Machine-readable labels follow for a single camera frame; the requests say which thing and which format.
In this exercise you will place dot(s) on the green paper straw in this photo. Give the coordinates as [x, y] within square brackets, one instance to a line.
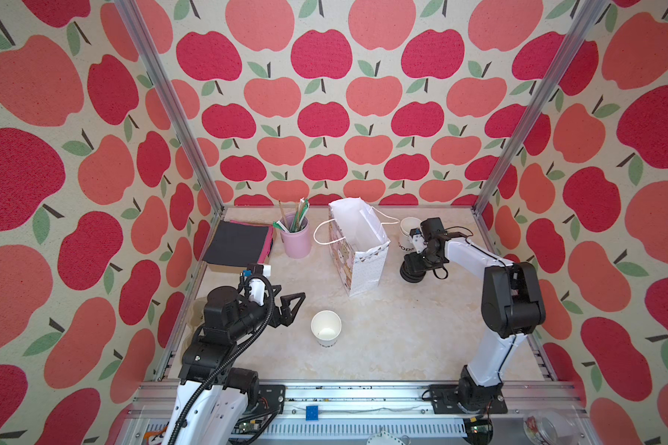
[298, 222]

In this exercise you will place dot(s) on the black cup lid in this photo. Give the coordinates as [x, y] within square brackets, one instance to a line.
[413, 270]

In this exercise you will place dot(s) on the blue small block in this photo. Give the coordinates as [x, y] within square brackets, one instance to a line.
[311, 413]

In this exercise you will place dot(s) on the right aluminium frame post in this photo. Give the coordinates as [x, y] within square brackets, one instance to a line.
[582, 24]

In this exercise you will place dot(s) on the clear plastic container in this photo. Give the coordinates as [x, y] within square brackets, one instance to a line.
[550, 428]

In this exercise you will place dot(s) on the aluminium frame post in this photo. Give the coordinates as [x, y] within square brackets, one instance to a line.
[138, 31]
[582, 24]

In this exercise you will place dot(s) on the cardboard cup carrier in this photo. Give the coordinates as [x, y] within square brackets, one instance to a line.
[195, 318]

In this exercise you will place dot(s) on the pink straw holder cup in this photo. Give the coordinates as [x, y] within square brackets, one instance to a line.
[298, 244]

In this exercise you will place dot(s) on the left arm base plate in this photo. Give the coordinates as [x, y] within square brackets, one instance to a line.
[264, 399]

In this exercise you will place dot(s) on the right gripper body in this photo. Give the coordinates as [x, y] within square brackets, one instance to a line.
[417, 267]

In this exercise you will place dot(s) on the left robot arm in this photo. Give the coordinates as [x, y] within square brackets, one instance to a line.
[216, 402]

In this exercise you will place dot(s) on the left aluminium frame post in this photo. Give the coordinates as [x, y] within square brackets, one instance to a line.
[138, 31]

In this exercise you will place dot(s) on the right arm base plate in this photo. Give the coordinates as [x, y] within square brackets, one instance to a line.
[467, 400]

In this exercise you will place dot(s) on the brown wooden stirrer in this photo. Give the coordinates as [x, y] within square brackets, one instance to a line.
[283, 220]

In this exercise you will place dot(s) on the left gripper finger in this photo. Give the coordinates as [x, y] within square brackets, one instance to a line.
[291, 303]
[284, 317]

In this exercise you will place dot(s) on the orange candy bag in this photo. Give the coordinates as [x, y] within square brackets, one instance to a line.
[155, 437]

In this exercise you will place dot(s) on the white paper gift bag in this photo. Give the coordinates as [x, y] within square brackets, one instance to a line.
[356, 236]

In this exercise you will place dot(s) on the white paper coffee cup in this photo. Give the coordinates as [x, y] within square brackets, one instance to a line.
[326, 327]

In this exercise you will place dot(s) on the black napkin stack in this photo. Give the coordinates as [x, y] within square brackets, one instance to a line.
[238, 244]

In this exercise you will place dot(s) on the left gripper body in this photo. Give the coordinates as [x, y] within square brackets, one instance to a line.
[251, 316]

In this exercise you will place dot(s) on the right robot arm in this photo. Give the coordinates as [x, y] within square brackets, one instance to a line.
[512, 306]

